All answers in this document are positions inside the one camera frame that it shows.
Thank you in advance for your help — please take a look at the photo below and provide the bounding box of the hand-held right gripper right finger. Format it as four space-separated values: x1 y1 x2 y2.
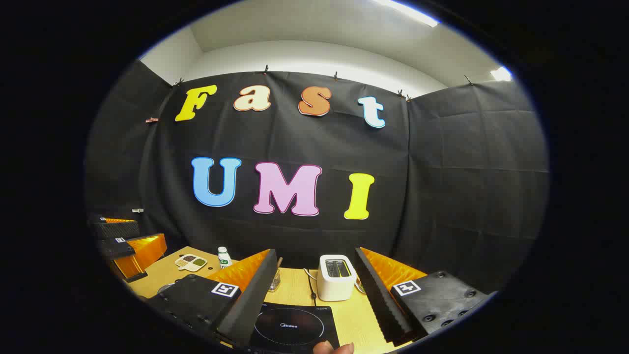
355 247 492 346

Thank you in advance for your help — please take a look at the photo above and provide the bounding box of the divided dish of beans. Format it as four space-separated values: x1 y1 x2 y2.
175 254 207 272

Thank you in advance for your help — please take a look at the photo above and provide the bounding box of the black power cable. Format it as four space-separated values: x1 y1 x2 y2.
303 268 319 305

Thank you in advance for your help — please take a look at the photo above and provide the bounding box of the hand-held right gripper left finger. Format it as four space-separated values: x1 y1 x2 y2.
147 248 278 349

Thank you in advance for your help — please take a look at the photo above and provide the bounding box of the black induction cooktop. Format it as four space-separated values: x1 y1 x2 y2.
248 302 341 353

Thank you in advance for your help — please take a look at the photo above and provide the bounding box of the long ceiling light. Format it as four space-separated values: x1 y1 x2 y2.
373 0 440 28

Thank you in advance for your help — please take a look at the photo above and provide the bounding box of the white toaster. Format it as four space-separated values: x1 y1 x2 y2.
317 254 357 302

